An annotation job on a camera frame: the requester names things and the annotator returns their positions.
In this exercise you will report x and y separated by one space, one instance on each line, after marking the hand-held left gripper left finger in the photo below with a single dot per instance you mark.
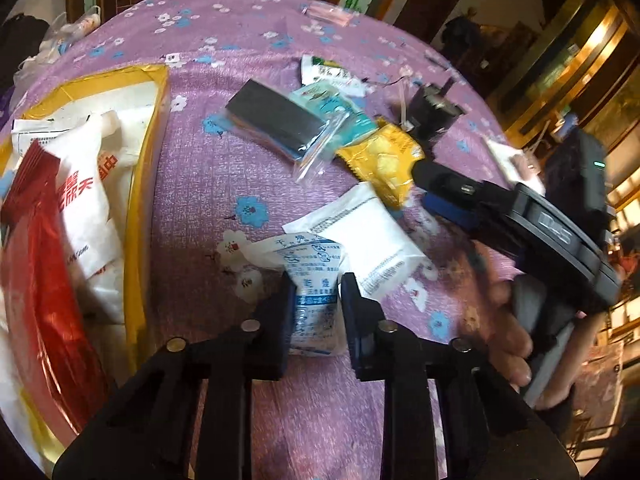
282 315

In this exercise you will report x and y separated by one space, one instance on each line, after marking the pink packet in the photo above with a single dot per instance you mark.
327 13

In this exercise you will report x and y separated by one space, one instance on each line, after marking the person's right hand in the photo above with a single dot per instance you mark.
510 332

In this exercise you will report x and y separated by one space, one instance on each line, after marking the clear plastic bags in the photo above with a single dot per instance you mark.
55 42

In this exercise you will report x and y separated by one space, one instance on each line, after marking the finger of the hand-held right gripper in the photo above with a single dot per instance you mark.
450 210
442 176

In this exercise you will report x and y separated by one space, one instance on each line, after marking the red foil packet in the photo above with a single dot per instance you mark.
45 285

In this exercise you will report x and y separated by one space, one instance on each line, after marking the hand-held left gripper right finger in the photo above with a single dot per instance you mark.
352 320

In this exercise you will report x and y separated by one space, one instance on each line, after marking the white packet green barcode label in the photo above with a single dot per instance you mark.
322 71

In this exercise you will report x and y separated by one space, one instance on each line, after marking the white printed plastic bag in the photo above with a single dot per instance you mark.
35 135

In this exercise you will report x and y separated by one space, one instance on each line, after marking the white foam tray yellow tape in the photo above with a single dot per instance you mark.
137 105

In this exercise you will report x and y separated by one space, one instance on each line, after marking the teal packet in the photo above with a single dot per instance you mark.
330 105

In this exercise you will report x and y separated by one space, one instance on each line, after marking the yellow packet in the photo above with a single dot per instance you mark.
380 160

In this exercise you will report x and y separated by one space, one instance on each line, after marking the white bag red print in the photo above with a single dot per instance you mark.
82 200

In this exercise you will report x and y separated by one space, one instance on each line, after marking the white packet blue print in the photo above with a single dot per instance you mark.
312 305

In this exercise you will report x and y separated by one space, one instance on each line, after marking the black sponge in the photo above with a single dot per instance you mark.
272 117

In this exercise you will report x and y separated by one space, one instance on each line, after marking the white notebook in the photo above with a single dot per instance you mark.
505 157

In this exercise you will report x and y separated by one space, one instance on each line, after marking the black motor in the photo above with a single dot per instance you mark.
430 110

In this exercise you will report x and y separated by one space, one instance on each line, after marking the white soft packet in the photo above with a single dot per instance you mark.
365 230

